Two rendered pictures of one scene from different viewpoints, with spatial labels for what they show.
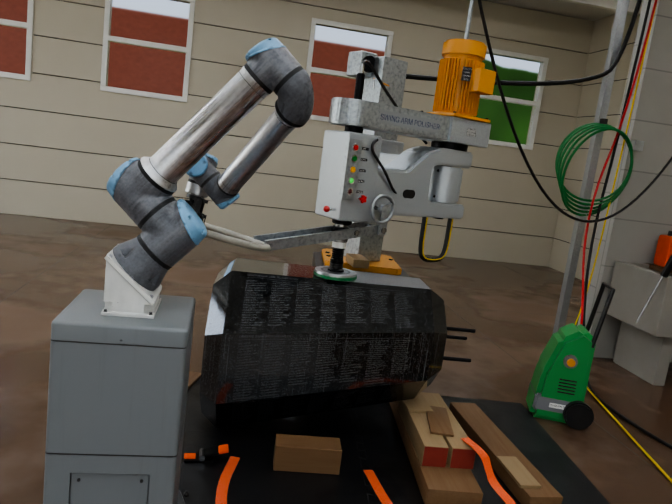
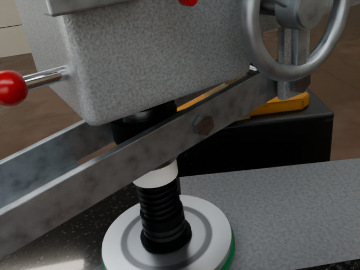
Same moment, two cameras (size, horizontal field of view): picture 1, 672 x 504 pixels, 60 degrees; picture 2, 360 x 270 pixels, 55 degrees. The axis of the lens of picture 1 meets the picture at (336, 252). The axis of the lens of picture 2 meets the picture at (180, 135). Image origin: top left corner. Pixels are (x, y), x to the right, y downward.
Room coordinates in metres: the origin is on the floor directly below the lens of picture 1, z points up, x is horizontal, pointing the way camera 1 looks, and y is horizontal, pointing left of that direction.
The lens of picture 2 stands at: (2.48, -0.11, 1.26)
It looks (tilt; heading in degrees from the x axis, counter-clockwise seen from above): 27 degrees down; 7
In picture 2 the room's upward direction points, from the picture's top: 8 degrees counter-clockwise
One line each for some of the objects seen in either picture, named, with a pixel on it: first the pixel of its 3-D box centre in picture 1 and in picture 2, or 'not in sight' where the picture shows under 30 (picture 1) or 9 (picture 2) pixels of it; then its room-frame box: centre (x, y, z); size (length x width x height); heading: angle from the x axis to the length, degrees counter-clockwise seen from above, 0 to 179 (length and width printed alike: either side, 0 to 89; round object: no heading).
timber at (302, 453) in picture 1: (307, 453); not in sight; (2.50, 0.01, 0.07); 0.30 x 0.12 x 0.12; 97
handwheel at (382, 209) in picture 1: (378, 208); (273, 5); (2.88, -0.18, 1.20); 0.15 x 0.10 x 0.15; 126
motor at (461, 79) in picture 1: (461, 81); not in sight; (3.28, -0.55, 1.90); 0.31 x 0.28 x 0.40; 36
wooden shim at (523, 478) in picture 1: (517, 471); not in sight; (2.54, -0.97, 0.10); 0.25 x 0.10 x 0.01; 11
